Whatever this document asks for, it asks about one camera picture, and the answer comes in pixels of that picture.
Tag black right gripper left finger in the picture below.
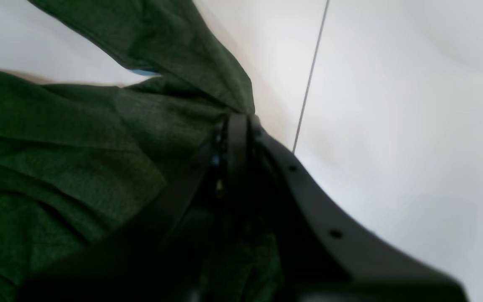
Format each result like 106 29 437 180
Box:
17 114 249 302

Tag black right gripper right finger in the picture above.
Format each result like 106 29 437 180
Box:
249 115 467 302

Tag dark green t-shirt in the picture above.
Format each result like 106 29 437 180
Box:
0 0 284 302

